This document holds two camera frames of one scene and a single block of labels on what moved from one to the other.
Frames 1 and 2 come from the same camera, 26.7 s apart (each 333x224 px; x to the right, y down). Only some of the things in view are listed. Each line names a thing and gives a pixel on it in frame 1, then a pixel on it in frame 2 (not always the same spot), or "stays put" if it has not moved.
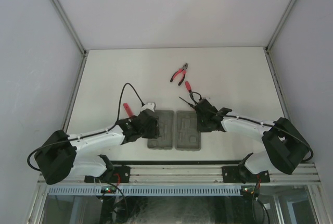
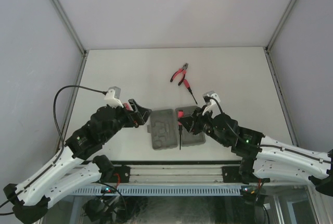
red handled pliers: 182,70 stays put
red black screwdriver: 192,106 to 180,114
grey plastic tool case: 187,136 stays put
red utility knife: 128,110 stays put
